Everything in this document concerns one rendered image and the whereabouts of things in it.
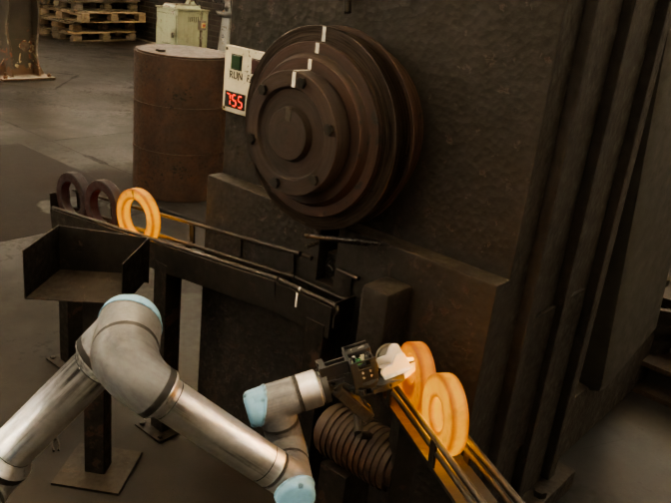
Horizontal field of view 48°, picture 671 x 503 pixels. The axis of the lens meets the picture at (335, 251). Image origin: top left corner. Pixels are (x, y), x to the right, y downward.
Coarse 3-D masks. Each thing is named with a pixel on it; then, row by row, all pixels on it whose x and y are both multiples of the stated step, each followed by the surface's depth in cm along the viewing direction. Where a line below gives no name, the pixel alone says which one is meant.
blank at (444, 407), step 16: (432, 384) 142; (448, 384) 137; (432, 400) 143; (448, 400) 135; (464, 400) 135; (432, 416) 144; (448, 416) 135; (464, 416) 134; (448, 432) 135; (464, 432) 134; (448, 448) 135
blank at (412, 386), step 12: (408, 348) 155; (420, 348) 152; (420, 360) 149; (432, 360) 150; (420, 372) 148; (432, 372) 149; (408, 384) 155; (420, 384) 148; (408, 396) 154; (420, 396) 148; (420, 408) 149
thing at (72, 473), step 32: (32, 256) 197; (64, 256) 213; (96, 256) 212; (128, 256) 211; (32, 288) 199; (64, 288) 202; (96, 288) 202; (128, 288) 196; (96, 416) 215; (96, 448) 219; (64, 480) 218; (96, 480) 219
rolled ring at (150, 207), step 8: (128, 192) 233; (136, 192) 231; (144, 192) 231; (120, 200) 237; (128, 200) 235; (136, 200) 231; (144, 200) 229; (152, 200) 230; (120, 208) 238; (128, 208) 239; (144, 208) 230; (152, 208) 229; (120, 216) 238; (128, 216) 239; (152, 216) 228; (160, 216) 231; (120, 224) 239; (128, 224) 239; (152, 224) 229; (160, 224) 231; (152, 232) 230
